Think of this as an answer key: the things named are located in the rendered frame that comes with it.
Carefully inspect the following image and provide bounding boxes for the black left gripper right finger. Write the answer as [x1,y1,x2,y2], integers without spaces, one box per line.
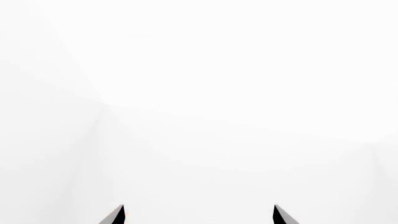
[272,203,300,224]

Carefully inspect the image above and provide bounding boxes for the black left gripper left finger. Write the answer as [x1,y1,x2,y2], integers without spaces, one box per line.
[98,203,126,224]

